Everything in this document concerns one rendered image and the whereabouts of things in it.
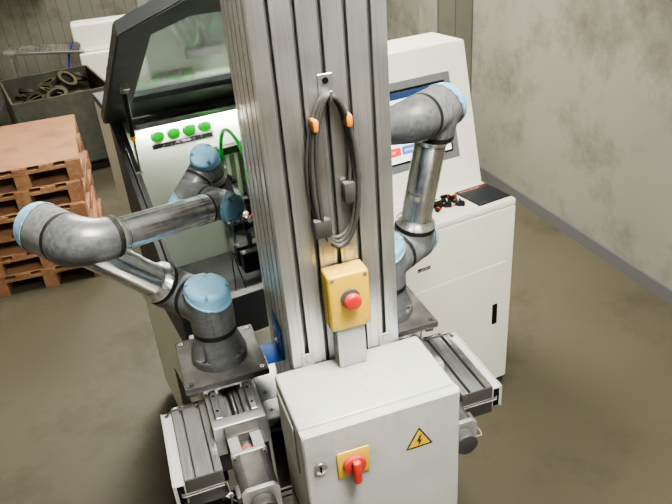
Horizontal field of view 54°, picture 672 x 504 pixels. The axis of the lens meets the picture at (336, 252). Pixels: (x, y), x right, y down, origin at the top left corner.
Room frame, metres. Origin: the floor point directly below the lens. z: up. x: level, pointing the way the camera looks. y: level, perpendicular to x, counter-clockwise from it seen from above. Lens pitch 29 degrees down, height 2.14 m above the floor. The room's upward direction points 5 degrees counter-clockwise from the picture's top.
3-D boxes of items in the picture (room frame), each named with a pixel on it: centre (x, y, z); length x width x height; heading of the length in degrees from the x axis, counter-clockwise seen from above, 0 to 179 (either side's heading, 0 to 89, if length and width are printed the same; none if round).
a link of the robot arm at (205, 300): (1.47, 0.35, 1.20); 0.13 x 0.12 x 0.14; 49
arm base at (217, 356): (1.46, 0.34, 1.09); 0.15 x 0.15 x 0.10
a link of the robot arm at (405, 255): (1.61, -0.14, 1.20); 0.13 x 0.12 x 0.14; 139
